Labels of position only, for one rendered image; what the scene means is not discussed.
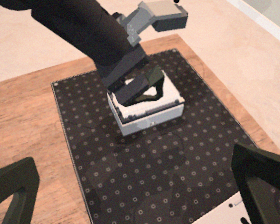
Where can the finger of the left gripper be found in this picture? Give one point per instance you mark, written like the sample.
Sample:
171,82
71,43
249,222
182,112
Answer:
155,77

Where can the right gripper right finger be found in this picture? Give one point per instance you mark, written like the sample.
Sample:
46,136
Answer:
248,164

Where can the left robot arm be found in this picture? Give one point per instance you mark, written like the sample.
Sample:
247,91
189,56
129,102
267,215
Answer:
75,20

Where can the white well plate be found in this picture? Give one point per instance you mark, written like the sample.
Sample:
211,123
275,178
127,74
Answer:
169,89

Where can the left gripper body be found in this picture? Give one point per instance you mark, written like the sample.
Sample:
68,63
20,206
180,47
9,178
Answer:
116,51

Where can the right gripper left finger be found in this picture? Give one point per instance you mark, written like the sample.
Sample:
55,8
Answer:
21,179

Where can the white flat plate with slots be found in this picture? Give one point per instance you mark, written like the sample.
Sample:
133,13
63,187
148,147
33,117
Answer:
232,211

